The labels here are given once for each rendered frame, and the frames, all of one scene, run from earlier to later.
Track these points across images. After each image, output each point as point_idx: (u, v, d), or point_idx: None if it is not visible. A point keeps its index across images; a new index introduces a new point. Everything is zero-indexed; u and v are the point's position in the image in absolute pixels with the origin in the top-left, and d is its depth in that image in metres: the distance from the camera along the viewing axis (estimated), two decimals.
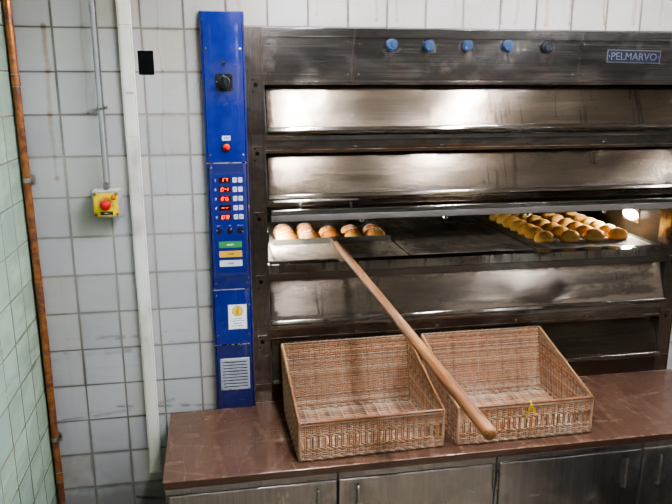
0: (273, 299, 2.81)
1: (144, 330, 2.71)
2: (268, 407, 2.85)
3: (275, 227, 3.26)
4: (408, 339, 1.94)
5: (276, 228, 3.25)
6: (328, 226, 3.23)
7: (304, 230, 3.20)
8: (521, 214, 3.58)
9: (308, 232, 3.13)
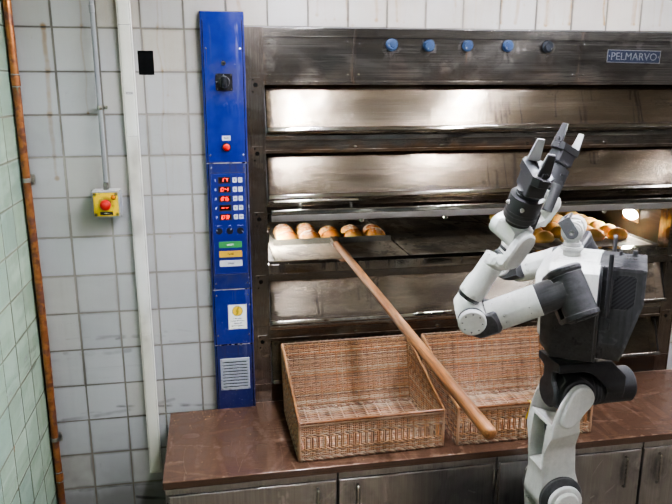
0: (273, 299, 2.81)
1: (144, 330, 2.71)
2: (268, 407, 2.85)
3: (275, 227, 3.26)
4: (408, 339, 1.94)
5: (276, 228, 3.25)
6: (328, 226, 3.23)
7: (304, 230, 3.20)
8: None
9: (308, 232, 3.13)
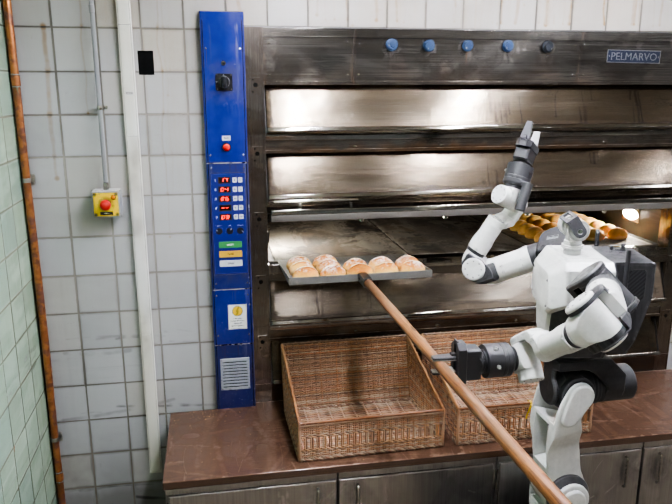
0: (273, 299, 2.81)
1: (144, 330, 2.71)
2: (268, 407, 2.85)
3: (289, 260, 2.66)
4: (505, 449, 1.34)
5: (291, 261, 2.65)
6: (355, 259, 2.63)
7: (326, 264, 2.60)
8: (521, 214, 3.58)
9: (331, 268, 2.53)
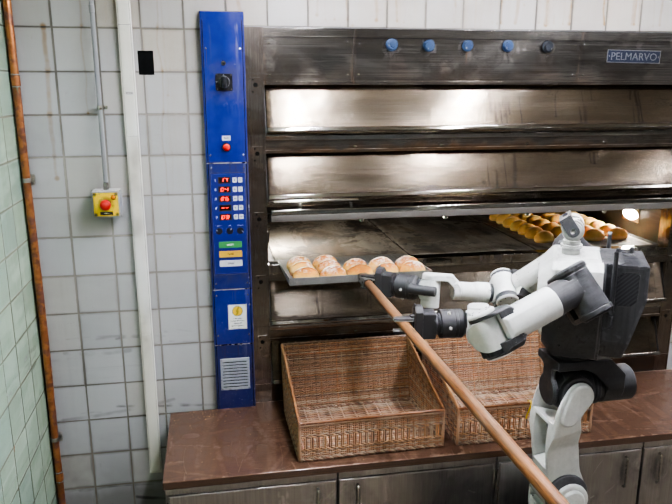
0: (273, 299, 2.81)
1: (144, 330, 2.71)
2: (268, 407, 2.85)
3: (289, 260, 2.66)
4: (507, 453, 1.35)
5: (291, 262, 2.65)
6: (355, 259, 2.63)
7: (326, 264, 2.60)
8: (521, 214, 3.58)
9: (332, 268, 2.53)
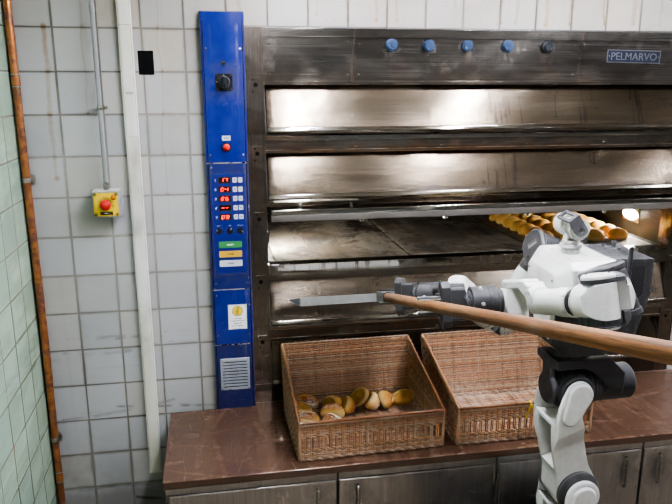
0: (273, 299, 2.81)
1: (144, 330, 2.71)
2: (268, 407, 2.85)
3: None
4: (569, 335, 1.06)
5: (298, 417, 2.65)
6: (355, 406, 2.78)
7: (327, 418, 2.64)
8: (521, 214, 3.58)
9: (310, 399, 2.77)
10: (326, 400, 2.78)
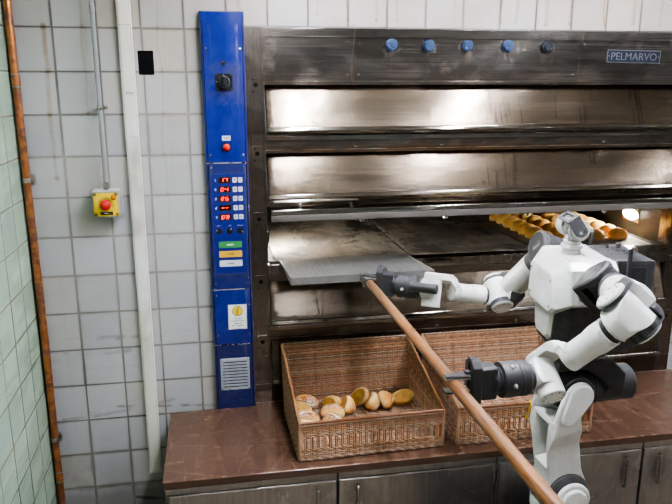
0: (273, 299, 2.81)
1: (144, 330, 2.71)
2: (268, 407, 2.85)
3: None
4: (502, 452, 1.34)
5: (298, 417, 2.65)
6: (355, 406, 2.78)
7: (327, 418, 2.64)
8: (521, 214, 3.58)
9: (310, 399, 2.77)
10: (326, 400, 2.78)
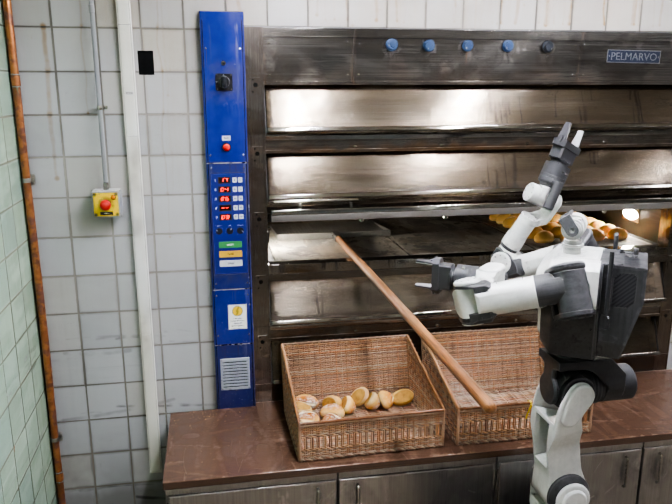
0: (273, 299, 2.81)
1: (144, 330, 2.71)
2: (268, 407, 2.85)
3: None
4: (411, 325, 2.04)
5: (298, 417, 2.65)
6: (355, 406, 2.78)
7: (327, 418, 2.64)
8: None
9: (310, 399, 2.77)
10: (326, 400, 2.78)
